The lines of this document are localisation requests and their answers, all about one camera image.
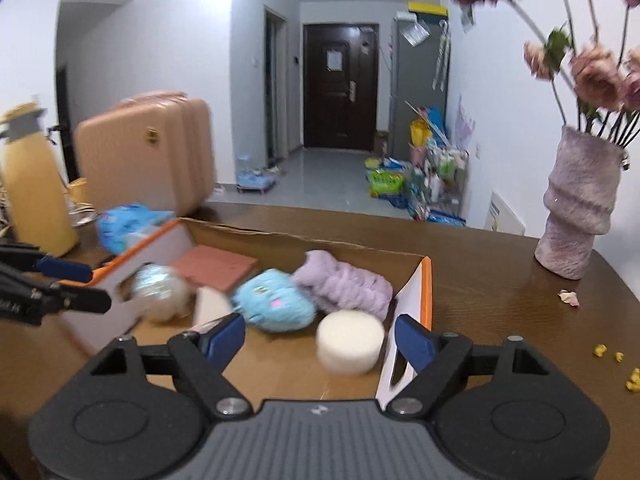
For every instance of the yellow thermos jug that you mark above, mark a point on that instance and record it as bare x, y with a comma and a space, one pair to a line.
35, 195

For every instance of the yellow crumbs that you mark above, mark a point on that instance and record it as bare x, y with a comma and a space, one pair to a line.
632, 382

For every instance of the grey refrigerator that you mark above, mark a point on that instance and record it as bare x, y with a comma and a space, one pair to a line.
402, 85

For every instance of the peach ribbed suitcase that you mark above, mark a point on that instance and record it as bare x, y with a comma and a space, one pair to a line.
135, 160

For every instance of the dark brown door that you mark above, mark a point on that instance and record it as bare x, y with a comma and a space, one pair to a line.
340, 110

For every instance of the orange cardboard box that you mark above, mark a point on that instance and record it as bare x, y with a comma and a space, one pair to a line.
280, 250

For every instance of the white board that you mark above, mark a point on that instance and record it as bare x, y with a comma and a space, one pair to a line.
505, 215

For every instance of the white blue pad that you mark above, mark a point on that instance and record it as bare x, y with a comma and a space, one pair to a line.
210, 307

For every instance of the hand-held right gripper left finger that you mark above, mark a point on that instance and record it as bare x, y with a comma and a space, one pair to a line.
225, 337

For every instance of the green yellow package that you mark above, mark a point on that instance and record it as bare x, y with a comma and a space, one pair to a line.
386, 180

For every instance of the blue plush toy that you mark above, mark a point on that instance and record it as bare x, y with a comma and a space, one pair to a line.
270, 302

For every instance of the lavender fuzzy headband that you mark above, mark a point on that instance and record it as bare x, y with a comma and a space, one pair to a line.
340, 285

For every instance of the fallen rose petal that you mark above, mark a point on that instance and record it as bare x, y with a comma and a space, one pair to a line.
568, 297

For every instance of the side room door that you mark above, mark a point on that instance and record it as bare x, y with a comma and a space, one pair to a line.
275, 90

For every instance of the blue floor tray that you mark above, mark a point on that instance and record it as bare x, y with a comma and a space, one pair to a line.
255, 182

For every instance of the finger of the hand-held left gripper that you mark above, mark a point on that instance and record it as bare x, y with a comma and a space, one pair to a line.
65, 270
80, 300

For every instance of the yellow black box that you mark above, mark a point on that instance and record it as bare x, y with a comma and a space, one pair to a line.
427, 8

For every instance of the paper notice on door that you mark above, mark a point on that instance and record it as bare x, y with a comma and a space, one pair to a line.
335, 60

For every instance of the blue wet wipes pack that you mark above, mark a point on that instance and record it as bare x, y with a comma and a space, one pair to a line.
125, 225

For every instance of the paper sheet on refrigerator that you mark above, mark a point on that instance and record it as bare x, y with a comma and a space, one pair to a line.
415, 32

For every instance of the pink white layered sponge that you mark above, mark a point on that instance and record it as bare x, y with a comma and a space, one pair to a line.
215, 265

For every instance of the mottled pink vase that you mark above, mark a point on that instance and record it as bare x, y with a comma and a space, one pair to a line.
575, 210

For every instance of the wall picture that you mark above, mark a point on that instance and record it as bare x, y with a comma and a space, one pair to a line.
467, 17

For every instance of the hanging white umbrella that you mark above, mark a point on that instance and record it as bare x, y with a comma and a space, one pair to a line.
441, 60

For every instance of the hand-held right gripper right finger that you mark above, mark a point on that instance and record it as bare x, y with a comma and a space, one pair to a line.
415, 342

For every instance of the dried pink roses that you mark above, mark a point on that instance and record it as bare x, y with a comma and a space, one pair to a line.
597, 77

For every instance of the white round sponge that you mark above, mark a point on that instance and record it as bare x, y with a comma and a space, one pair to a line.
350, 342

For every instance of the pile of household goods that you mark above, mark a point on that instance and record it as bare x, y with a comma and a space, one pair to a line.
440, 180

